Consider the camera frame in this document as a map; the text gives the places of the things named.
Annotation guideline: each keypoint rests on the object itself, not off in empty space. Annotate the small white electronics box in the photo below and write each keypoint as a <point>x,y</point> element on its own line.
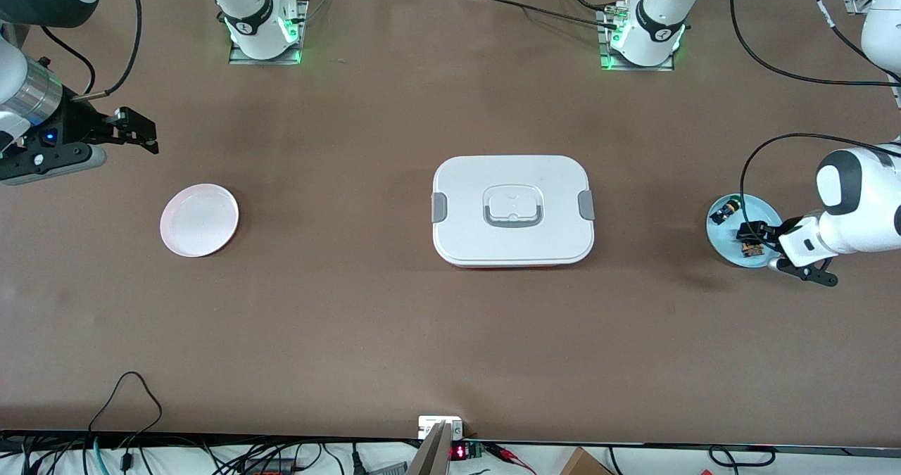
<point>429,424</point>

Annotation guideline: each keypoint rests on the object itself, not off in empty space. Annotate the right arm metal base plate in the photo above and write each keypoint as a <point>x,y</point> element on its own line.
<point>243,60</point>

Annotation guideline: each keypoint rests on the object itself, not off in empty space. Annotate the blue and yellow switch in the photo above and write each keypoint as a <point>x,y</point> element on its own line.
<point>728,210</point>

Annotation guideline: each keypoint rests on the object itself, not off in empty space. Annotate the light blue round plate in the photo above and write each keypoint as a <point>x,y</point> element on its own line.
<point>725,239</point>

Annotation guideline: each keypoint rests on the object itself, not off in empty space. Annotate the pink round plate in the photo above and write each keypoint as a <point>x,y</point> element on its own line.
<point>199,220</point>

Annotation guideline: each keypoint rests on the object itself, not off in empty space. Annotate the red clip leads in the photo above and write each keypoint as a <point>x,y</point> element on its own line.
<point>503,452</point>

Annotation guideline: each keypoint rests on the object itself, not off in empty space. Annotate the grey aluminium profile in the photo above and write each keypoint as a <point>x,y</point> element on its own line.
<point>431,457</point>

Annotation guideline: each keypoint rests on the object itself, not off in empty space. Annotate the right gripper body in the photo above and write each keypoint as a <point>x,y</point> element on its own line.
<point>76,121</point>

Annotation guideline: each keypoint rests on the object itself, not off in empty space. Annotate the brown cardboard piece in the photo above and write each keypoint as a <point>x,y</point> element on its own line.
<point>584,464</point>

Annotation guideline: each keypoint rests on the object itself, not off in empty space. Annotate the orange and black switch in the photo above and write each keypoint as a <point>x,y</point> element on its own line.
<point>753,251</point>

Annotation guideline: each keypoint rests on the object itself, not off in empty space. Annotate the module with red display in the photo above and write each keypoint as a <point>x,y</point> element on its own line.
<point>459,452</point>

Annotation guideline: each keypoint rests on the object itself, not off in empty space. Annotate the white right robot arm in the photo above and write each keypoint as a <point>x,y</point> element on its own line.
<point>246,10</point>

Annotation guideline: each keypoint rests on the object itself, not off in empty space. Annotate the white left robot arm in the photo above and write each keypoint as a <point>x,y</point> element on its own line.
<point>866,200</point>

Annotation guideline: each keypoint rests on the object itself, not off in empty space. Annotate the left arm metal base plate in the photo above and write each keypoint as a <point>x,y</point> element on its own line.
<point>658,68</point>

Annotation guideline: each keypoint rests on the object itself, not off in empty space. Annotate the white lidded plastic box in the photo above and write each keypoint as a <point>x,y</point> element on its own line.
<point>464,236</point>

